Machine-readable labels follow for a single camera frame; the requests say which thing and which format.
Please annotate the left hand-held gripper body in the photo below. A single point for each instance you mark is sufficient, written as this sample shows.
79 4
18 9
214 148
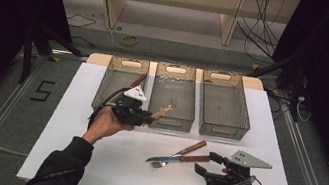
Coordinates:
128 113

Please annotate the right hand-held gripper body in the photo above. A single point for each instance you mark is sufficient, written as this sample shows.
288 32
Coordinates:
227 180

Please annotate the grey translucent plastic bin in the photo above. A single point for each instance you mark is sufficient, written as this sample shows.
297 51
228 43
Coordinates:
113 80
224 109
174 90

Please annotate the person's left hand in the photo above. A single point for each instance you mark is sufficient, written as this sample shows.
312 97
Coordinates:
106 125

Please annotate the yellow tape roll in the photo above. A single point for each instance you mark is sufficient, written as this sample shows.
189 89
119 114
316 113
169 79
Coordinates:
123 41

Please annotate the black metal stand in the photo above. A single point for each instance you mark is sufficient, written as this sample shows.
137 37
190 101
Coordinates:
26 56
295 94

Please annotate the light wooden furniture frame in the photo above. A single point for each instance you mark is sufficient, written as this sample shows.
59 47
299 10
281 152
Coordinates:
113 3

